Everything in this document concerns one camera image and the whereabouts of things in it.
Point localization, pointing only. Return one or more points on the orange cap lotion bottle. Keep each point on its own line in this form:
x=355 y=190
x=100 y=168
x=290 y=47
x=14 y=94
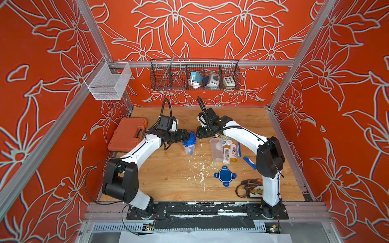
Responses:
x=233 y=153

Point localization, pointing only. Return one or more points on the clear jar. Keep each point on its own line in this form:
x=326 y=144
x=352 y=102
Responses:
x=216 y=150
x=189 y=149

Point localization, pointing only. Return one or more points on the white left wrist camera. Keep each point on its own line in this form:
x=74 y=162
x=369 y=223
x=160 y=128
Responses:
x=173 y=126

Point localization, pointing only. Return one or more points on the orange black pliers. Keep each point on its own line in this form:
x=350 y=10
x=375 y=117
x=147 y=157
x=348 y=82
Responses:
x=252 y=182

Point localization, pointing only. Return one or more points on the black wire wall basket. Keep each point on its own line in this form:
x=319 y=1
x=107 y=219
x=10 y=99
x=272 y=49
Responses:
x=174 y=73

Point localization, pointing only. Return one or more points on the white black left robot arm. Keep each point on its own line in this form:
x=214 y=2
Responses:
x=121 y=177

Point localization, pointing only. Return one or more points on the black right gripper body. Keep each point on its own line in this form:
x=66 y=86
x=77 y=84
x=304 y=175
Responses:
x=209 y=127

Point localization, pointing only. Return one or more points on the blue white item in basket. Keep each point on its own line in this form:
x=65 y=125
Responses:
x=195 y=80

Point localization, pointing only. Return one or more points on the orange plastic tool case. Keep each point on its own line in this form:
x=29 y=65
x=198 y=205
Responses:
x=128 y=134

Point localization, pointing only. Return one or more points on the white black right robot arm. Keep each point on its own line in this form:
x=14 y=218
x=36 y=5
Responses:
x=269 y=155

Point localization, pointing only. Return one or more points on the black charger board with connectors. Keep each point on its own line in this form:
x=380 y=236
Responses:
x=254 y=191

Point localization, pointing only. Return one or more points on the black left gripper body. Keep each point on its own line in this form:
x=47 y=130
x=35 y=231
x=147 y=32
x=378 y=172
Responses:
x=172 y=136

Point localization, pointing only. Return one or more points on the clear plastic wall bin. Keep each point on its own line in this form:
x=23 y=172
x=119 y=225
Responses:
x=104 y=85

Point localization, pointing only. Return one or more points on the white button box in basket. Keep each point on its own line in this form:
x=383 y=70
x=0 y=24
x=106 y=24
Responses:
x=229 y=83

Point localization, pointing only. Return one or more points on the white grey device in basket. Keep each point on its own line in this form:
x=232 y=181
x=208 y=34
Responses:
x=212 y=81

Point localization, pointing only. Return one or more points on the blue lid of jar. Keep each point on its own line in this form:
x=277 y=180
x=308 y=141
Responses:
x=191 y=140
x=225 y=176

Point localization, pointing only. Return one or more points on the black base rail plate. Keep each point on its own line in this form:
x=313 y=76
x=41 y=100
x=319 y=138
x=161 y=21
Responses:
x=185 y=209

